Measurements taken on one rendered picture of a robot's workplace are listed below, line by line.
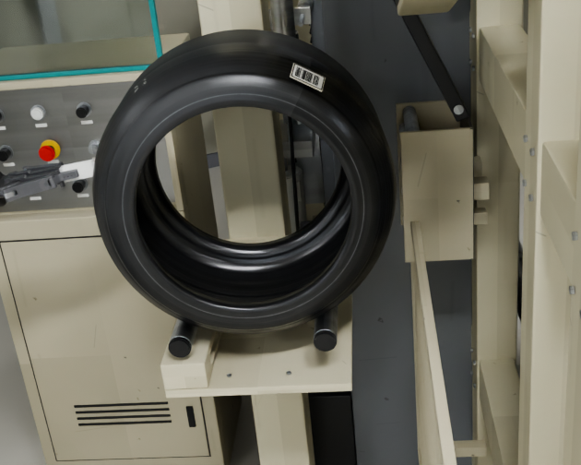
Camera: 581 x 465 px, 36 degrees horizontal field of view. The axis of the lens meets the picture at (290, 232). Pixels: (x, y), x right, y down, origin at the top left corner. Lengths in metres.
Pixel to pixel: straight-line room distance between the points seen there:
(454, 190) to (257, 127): 0.43
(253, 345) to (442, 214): 0.48
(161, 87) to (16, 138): 0.92
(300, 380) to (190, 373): 0.21
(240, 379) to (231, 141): 0.51
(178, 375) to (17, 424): 1.54
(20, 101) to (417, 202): 1.06
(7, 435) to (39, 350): 0.64
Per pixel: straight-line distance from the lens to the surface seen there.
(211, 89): 1.51
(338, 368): 1.78
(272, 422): 2.28
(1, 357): 3.65
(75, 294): 2.50
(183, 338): 1.72
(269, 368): 1.80
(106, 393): 2.66
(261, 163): 1.93
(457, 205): 1.89
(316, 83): 1.52
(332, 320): 1.72
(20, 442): 3.16
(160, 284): 1.65
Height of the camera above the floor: 1.81
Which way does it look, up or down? 26 degrees down
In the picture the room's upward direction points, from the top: 6 degrees counter-clockwise
